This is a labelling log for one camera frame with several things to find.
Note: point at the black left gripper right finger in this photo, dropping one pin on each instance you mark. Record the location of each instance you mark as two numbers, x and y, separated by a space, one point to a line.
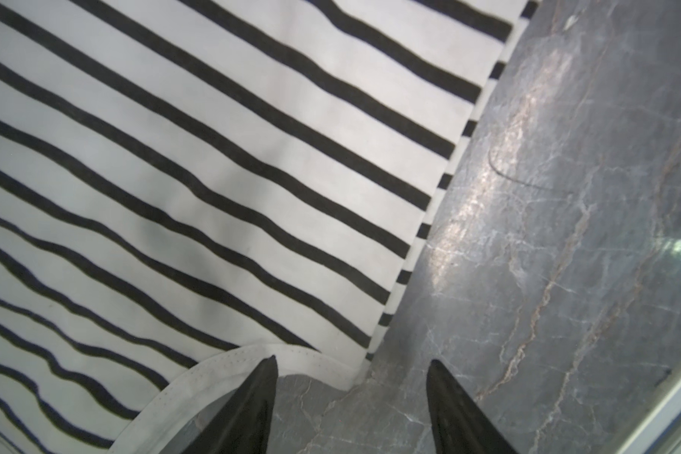
458 424

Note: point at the black white striped tank top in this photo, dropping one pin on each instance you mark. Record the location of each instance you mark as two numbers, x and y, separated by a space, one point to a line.
191 191

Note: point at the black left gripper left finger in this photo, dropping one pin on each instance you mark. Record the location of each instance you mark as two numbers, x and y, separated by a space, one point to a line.
243 425

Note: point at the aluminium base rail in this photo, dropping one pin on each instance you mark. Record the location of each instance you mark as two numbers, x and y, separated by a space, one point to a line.
657 428

